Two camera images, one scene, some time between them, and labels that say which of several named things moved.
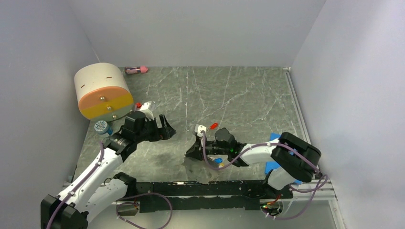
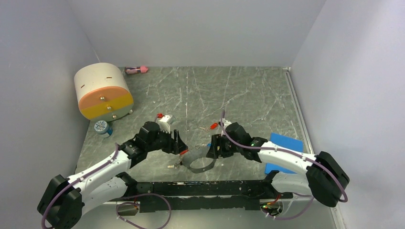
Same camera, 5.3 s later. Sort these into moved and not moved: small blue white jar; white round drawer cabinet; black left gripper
Moved: black left gripper
Not moved: small blue white jar; white round drawer cabinet
